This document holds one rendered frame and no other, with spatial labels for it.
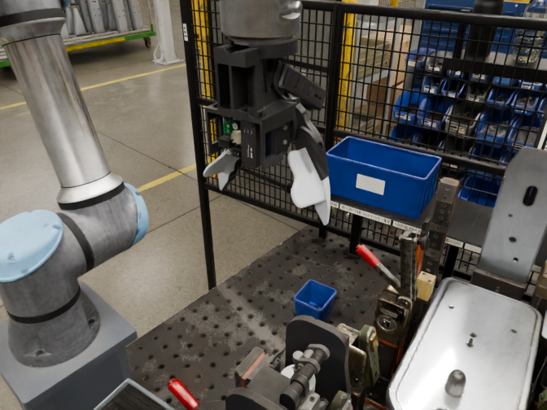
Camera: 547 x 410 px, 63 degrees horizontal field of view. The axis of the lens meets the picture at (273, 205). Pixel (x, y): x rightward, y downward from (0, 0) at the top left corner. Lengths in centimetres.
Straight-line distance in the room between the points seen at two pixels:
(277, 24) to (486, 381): 78
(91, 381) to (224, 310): 64
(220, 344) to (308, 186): 95
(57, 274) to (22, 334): 13
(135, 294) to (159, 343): 127
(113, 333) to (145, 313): 163
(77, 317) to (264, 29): 61
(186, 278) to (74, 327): 187
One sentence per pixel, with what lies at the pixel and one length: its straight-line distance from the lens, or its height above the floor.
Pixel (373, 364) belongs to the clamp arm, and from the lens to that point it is 91.
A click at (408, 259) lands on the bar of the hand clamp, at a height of 117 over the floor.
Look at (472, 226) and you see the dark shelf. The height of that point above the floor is 103.
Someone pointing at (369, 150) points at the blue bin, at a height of 113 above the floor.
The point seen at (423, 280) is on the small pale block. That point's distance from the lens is 106.
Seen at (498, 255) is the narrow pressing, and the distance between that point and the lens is 122.
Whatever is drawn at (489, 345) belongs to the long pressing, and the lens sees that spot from 106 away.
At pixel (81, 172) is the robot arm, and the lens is 81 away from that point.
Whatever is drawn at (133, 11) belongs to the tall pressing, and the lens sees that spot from 842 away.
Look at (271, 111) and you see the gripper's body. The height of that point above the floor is 158.
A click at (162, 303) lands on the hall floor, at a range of 256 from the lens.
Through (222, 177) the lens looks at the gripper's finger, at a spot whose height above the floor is 146.
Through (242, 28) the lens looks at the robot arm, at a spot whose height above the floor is 165.
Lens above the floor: 173
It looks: 31 degrees down
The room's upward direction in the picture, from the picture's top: straight up
